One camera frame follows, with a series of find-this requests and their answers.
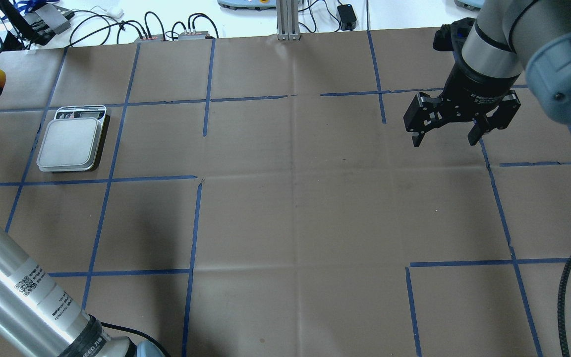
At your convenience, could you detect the grey usb hub box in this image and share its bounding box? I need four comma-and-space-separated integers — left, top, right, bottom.
175, 31, 213, 41

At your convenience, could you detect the black power adapter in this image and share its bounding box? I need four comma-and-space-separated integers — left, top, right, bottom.
336, 4, 357, 31

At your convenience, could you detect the silver digital kitchen scale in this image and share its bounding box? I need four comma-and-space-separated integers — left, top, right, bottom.
36, 105, 110, 173

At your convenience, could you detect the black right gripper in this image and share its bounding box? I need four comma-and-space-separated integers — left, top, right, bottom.
403, 62, 521, 147

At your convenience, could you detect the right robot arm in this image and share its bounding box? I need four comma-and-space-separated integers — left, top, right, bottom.
403, 0, 571, 147

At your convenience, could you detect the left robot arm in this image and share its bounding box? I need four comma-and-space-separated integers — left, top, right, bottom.
0, 226, 169, 357

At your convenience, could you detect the aluminium profile post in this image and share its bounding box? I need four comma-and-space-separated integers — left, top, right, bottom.
276, 0, 300, 41

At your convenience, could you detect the grey device with cables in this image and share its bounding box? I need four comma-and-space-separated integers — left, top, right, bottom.
19, 3, 74, 45

